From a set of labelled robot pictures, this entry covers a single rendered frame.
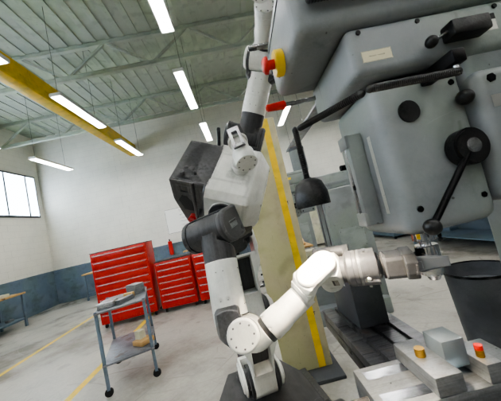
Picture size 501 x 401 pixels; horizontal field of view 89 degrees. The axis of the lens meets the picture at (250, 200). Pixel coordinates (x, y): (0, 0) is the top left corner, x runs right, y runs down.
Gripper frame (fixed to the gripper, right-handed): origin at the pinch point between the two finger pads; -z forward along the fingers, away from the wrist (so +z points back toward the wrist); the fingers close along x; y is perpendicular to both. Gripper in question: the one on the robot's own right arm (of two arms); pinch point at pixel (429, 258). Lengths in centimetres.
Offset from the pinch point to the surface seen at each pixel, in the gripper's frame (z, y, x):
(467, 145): -8.7, -22.3, -10.3
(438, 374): 4.7, 21.8, -6.2
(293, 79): 19, -49, -5
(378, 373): 16.5, 25.9, -0.2
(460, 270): -56, 68, 210
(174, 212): 639, -98, 695
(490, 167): -13.0, -17.5, -4.7
